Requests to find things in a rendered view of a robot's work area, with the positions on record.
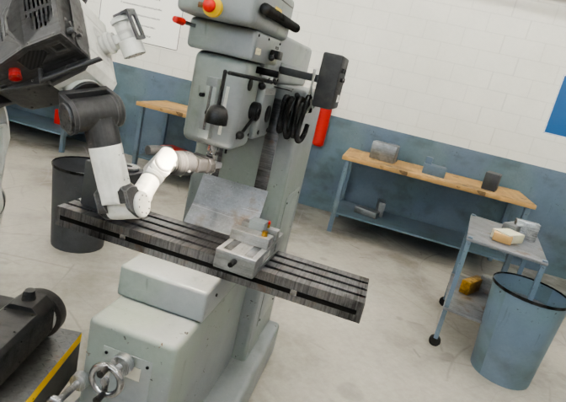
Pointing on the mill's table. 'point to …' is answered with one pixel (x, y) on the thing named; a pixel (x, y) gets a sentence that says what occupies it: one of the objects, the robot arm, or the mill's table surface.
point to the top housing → (237, 2)
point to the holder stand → (96, 184)
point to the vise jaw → (251, 237)
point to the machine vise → (247, 254)
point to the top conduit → (279, 17)
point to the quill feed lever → (250, 118)
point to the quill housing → (238, 87)
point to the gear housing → (232, 40)
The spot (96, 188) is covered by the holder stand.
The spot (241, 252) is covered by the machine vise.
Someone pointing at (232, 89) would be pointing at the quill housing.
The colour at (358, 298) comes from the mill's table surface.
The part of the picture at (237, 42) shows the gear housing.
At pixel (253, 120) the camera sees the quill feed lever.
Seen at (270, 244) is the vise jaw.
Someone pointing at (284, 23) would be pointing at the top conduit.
